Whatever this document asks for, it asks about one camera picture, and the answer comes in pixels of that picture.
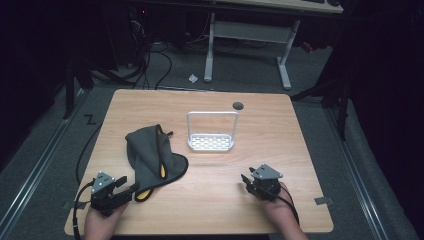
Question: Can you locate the black floor cable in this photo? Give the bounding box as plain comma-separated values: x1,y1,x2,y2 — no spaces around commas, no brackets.
75,122,103,186

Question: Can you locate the bundle of black floor cables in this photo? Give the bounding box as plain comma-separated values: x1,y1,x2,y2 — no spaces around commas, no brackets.
125,39,174,90

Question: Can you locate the metal floor rail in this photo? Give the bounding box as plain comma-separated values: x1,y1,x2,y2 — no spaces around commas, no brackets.
0,89,85,236
324,107,390,240

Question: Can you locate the person's right hand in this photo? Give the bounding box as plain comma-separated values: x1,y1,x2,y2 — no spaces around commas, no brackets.
262,181,300,229

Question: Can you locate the white frame desk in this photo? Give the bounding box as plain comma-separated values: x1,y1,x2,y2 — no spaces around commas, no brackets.
203,0,345,91

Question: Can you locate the grey and yellow cloth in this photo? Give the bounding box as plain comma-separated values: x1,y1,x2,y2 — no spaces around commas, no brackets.
124,123,190,203

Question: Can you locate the person's left hand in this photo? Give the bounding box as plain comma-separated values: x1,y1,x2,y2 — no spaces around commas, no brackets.
83,201,130,240

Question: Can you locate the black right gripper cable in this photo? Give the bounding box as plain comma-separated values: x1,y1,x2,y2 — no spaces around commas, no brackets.
277,185,301,225

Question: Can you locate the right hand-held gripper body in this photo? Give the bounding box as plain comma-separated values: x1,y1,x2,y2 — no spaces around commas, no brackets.
249,163,284,202

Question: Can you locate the black metal stand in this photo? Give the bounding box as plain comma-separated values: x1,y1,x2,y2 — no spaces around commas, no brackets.
62,59,95,121
289,75,352,142

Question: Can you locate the white metal rack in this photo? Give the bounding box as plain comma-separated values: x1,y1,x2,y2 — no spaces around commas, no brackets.
186,110,240,153

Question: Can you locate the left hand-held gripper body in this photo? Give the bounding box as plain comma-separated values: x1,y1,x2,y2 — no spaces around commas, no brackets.
89,171,133,217

